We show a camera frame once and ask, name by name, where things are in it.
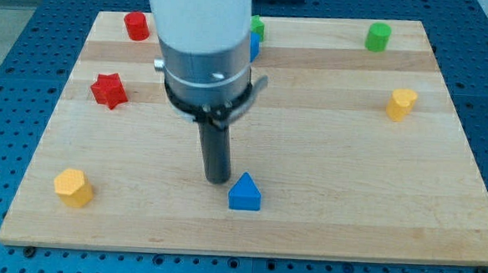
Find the wooden board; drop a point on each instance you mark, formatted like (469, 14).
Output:
(339, 179)

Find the green star block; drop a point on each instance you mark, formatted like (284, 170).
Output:
(258, 27)

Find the blue cube block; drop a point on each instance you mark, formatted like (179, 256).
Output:
(254, 46)

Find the red cylinder block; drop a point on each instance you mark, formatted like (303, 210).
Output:
(136, 26)

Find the yellow hexagon block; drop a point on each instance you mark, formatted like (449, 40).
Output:
(73, 188)

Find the green cylinder block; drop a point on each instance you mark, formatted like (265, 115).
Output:
(377, 37)

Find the red star block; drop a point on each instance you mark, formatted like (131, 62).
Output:
(108, 90)

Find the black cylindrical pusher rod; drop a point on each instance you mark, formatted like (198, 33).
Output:
(215, 148)

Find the blue triangle block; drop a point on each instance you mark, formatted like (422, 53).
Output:
(244, 194)

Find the yellow heart block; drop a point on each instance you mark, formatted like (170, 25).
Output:
(401, 103)

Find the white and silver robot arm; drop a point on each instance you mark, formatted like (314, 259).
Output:
(205, 46)

